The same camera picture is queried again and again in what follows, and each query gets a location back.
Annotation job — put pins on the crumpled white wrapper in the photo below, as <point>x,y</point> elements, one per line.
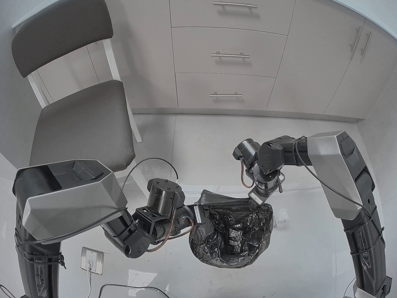
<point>281,220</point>

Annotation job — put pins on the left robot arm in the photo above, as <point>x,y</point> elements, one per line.
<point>71,197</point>

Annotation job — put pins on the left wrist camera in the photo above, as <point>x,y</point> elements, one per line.
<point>177,197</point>

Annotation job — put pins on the black plastic bag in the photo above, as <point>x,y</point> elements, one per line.
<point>217,228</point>

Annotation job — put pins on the beige cabinet with drawers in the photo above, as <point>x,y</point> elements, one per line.
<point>229,42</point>

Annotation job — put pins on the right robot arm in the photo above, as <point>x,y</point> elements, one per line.
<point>328,160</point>

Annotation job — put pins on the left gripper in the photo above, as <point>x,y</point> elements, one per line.
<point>198,216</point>

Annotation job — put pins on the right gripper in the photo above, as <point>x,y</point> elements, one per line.
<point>265,186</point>

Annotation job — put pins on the grey padded white chair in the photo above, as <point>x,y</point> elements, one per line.
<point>80,123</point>

